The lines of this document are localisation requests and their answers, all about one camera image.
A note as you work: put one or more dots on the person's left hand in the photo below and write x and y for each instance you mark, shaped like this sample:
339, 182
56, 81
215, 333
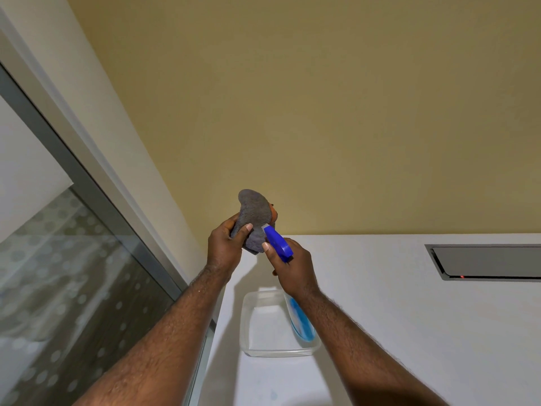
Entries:
224, 249

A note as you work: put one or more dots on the person's right hand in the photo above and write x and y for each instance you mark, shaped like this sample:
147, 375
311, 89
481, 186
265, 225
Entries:
298, 274

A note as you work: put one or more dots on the blue spray bottle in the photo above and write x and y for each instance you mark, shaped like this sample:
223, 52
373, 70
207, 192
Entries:
279, 243

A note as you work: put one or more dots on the grey microfibre cloth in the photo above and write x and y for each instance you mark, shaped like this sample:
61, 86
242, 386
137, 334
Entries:
253, 207

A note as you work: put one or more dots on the person's left forearm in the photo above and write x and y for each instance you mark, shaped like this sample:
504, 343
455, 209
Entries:
169, 334

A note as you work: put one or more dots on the person's right forearm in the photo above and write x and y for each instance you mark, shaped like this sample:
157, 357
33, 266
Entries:
359, 355

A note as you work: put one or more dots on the clear plastic tray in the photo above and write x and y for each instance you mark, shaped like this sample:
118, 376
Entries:
266, 325

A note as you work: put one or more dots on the dotted glass partition panel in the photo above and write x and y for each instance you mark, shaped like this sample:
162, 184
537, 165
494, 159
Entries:
63, 270

